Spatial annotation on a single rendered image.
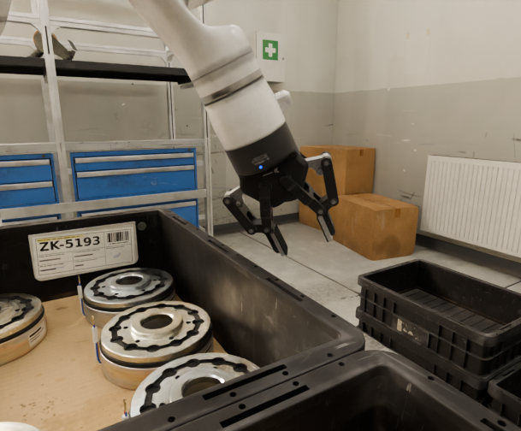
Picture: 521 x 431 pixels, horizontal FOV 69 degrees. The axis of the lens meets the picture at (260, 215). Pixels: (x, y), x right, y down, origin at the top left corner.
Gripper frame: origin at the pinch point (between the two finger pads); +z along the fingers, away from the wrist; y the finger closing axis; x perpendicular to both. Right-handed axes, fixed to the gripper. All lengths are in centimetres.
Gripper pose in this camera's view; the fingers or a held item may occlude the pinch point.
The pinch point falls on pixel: (302, 236)
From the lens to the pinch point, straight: 47.7
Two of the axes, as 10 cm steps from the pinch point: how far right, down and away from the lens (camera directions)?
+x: 1.2, -4.7, 8.8
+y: 9.0, -3.3, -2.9
